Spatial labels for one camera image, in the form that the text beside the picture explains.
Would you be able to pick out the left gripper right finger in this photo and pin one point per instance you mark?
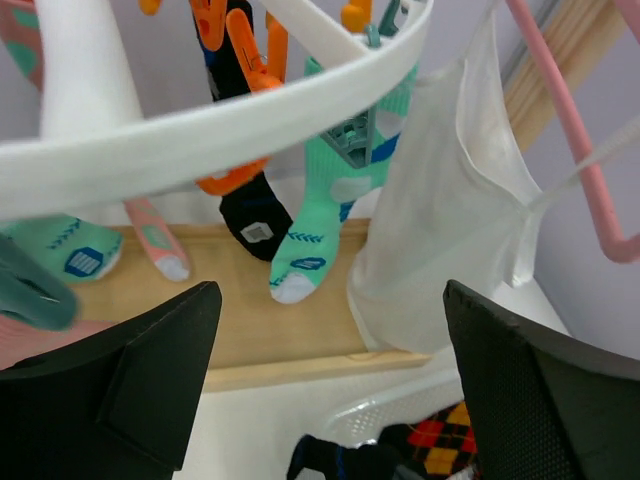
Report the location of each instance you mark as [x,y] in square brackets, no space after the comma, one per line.
[542,404]

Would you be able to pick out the red black argyle sock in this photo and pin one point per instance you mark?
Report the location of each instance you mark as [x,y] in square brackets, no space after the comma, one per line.
[441,446]

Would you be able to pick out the black white striped sock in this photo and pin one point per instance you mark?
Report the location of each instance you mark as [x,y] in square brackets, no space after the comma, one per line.
[369,461]

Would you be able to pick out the white plastic basket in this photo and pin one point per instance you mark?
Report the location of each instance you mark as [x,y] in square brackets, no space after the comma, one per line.
[361,421]

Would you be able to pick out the orange clothes peg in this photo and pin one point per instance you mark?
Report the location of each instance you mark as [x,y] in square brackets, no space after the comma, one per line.
[233,179]

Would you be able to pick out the pink wire hanger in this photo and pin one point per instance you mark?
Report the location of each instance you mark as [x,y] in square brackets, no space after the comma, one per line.
[615,246]

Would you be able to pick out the pink teal sock front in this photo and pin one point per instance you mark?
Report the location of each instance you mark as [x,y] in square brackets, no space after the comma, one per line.
[20,341]

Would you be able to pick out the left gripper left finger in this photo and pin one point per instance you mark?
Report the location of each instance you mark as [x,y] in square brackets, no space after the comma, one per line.
[119,404]

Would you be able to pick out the pink teal sock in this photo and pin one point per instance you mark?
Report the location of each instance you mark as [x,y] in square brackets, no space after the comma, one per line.
[20,341]
[21,36]

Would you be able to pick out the white round clip hanger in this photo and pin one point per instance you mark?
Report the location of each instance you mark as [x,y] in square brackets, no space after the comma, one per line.
[95,146]

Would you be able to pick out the mint green sock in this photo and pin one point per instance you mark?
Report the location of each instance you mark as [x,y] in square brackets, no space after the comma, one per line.
[73,250]
[311,244]

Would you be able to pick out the white cloth garment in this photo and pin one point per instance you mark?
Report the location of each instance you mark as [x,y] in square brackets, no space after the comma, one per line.
[459,203]

